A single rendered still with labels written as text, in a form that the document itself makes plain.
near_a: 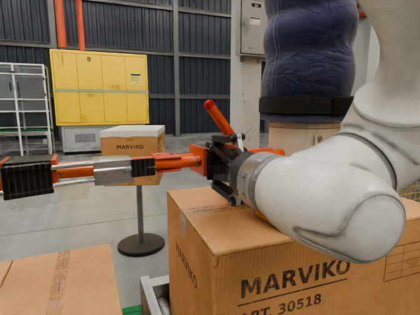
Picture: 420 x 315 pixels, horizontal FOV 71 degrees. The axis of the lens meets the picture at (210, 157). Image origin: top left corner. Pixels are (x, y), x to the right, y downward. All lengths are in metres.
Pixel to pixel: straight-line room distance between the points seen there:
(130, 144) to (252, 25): 1.12
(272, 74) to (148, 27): 10.96
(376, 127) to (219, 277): 0.35
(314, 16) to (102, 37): 10.79
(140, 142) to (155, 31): 9.63
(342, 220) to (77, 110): 7.68
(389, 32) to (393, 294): 0.65
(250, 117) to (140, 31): 9.93
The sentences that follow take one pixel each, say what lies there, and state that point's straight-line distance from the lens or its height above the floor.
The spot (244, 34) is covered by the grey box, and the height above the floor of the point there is 1.58.
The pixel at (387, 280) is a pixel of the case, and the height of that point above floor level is 0.80.
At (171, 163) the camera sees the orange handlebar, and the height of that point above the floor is 1.08.
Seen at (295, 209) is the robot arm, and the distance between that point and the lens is 0.32.
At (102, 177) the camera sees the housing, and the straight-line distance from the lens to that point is 0.57.
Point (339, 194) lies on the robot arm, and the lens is 0.30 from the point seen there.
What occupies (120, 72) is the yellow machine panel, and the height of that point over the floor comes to 2.00.
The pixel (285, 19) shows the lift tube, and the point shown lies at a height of 1.38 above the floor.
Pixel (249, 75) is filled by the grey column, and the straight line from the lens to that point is 1.79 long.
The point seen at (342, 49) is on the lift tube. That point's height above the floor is 1.31.
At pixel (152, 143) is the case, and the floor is 0.93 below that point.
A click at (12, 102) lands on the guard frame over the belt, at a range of 7.98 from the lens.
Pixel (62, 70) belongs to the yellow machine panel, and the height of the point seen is 2.01.
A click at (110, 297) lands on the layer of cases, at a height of 0.54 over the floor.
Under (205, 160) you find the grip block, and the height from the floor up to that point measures 1.09.
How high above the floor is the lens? 1.19
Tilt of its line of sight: 10 degrees down
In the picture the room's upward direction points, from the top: straight up
